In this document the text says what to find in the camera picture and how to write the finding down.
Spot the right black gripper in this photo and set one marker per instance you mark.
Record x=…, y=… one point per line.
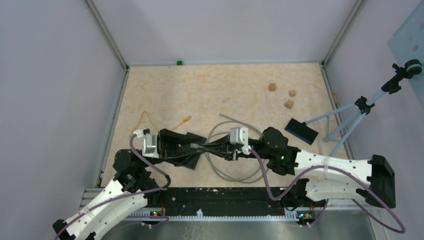
x=233, y=152

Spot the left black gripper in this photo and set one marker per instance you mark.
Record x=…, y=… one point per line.
x=170, y=149

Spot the black blue switch box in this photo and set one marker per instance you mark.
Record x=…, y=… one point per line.
x=301, y=131

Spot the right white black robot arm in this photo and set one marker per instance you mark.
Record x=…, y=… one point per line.
x=319, y=177

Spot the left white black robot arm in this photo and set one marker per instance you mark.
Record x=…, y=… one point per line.
x=137, y=182

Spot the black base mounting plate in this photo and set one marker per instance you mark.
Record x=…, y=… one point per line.
x=227, y=202

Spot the wooden cube far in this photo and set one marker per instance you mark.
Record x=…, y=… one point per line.
x=272, y=87

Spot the wooden cube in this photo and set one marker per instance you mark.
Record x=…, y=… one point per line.
x=289, y=104
x=292, y=93
x=272, y=87

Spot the wooden cube near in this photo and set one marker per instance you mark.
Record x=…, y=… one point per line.
x=289, y=104

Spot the wooden cube middle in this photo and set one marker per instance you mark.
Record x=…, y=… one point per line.
x=292, y=93

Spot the light blue tripod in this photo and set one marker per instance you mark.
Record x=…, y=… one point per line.
x=363, y=105

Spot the light blue perforated panel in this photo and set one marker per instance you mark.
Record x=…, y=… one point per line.
x=407, y=43

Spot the black network switch box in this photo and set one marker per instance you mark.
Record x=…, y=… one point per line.
x=190, y=156

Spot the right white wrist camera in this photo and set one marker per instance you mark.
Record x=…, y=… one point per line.
x=239, y=135

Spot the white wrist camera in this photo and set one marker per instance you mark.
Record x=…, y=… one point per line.
x=239, y=135
x=150, y=143

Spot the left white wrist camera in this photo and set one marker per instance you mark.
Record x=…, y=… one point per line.
x=150, y=143

